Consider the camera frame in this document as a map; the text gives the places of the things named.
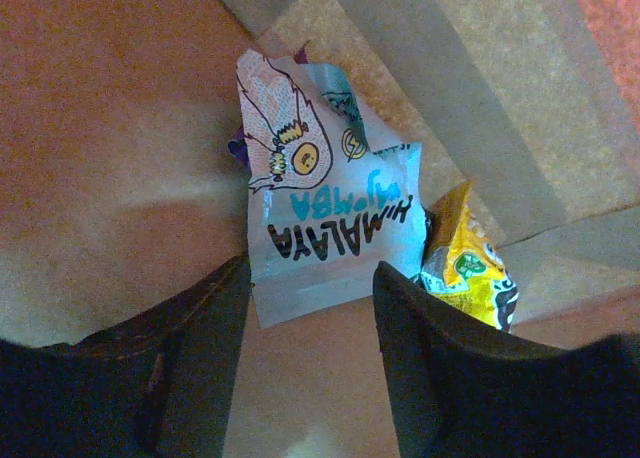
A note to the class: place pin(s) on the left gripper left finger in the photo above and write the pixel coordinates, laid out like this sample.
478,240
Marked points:
157,385

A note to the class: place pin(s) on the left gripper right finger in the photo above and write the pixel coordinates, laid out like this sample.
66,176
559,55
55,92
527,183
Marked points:
460,388

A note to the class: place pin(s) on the yellow snack packet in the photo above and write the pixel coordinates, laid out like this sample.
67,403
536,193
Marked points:
461,266

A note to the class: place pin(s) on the purple small candy packet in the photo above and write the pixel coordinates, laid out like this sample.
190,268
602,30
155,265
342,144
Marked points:
238,148

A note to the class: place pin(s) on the red brown paper bag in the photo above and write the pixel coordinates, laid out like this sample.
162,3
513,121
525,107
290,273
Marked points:
117,190

